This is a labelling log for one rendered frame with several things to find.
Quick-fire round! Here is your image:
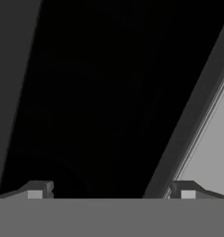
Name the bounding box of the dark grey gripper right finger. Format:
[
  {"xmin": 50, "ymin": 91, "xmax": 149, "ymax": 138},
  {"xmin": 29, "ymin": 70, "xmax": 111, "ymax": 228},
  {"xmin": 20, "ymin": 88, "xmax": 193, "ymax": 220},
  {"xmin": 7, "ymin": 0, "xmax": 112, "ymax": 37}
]
[{"xmin": 169, "ymin": 180, "xmax": 224, "ymax": 200}]

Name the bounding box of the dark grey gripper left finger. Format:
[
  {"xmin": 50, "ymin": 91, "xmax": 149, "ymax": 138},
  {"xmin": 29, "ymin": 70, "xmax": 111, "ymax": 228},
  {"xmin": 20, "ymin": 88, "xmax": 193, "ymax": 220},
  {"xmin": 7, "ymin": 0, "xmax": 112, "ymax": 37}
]
[{"xmin": 0, "ymin": 180, "xmax": 55, "ymax": 200}]

